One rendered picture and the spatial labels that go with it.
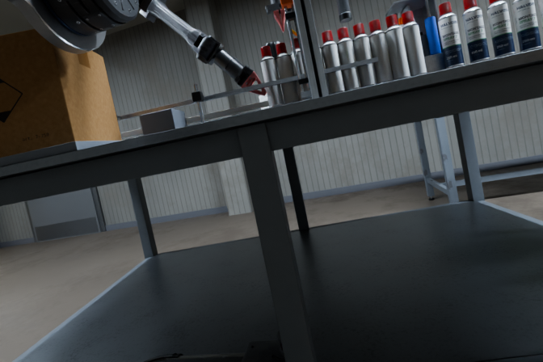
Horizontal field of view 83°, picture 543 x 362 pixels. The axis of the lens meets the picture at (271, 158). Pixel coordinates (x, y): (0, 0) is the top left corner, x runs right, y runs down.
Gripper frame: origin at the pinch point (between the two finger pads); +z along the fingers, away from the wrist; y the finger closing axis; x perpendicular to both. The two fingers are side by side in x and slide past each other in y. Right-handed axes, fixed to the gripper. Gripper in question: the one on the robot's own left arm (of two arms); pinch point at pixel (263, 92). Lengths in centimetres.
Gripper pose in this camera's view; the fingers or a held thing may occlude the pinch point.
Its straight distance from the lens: 107.1
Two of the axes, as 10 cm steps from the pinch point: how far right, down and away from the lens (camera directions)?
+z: 7.7, 6.4, -0.4
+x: -6.3, 7.7, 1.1
